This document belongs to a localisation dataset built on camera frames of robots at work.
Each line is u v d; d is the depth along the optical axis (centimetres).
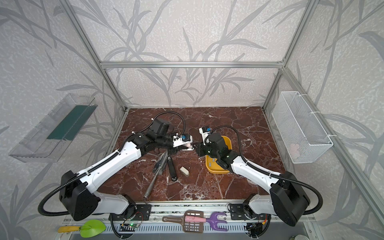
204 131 72
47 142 64
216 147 62
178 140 63
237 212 74
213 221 70
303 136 61
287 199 41
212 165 89
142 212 72
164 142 64
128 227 72
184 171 85
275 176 45
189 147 76
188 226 71
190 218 69
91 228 68
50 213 41
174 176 84
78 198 39
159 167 89
